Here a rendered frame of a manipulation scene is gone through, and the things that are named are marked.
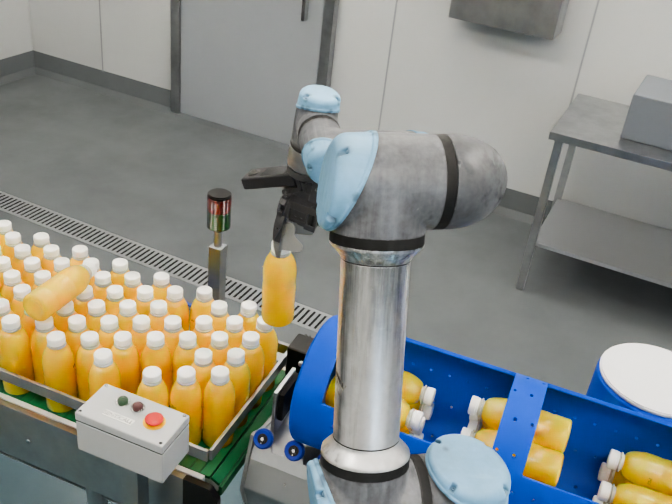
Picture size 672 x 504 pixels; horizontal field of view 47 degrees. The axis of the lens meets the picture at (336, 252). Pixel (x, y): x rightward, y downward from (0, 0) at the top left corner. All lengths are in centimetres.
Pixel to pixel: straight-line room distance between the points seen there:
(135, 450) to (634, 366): 122
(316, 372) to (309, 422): 10
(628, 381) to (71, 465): 134
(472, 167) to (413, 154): 7
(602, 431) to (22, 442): 132
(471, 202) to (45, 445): 133
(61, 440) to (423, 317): 233
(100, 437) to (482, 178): 100
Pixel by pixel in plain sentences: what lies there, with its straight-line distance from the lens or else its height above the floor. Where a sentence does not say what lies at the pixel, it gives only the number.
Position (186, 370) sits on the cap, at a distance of 172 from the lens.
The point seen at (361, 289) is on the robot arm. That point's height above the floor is 169.
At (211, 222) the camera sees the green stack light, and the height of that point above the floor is 118.
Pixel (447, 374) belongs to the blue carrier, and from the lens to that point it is 177.
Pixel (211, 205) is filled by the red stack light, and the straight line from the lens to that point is 205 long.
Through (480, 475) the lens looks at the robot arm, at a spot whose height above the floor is 146.
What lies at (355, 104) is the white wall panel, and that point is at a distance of 522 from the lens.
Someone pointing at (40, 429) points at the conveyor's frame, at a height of 87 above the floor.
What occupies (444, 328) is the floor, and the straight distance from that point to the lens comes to 384.
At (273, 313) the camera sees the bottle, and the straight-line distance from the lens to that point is 164.
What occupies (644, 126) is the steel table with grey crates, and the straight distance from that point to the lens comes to 397.
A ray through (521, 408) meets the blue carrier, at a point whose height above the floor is 123.
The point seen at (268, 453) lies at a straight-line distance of 177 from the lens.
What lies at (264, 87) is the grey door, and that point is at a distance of 547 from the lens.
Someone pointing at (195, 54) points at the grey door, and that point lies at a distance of 573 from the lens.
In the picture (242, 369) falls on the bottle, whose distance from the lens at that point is 177.
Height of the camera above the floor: 220
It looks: 31 degrees down
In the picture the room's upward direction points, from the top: 7 degrees clockwise
